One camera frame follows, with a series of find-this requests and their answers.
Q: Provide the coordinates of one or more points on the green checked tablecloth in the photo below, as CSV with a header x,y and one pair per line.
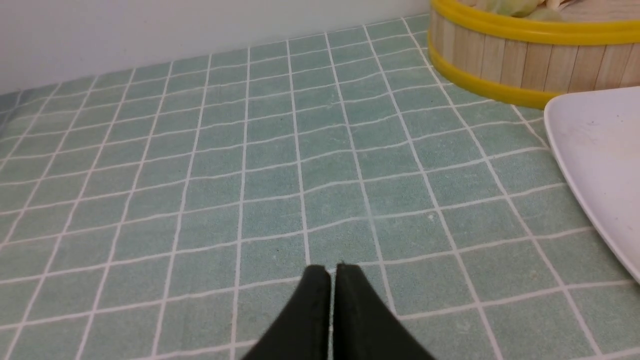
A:
x,y
168,211

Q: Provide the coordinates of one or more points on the bamboo steamer basket yellow rim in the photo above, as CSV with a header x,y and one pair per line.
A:
x,y
526,52

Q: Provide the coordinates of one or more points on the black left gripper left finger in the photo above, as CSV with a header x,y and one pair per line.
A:
x,y
301,330

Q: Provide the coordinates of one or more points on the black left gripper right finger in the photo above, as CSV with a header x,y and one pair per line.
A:
x,y
364,328

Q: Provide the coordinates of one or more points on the white square plate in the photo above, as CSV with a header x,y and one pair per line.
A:
x,y
595,139

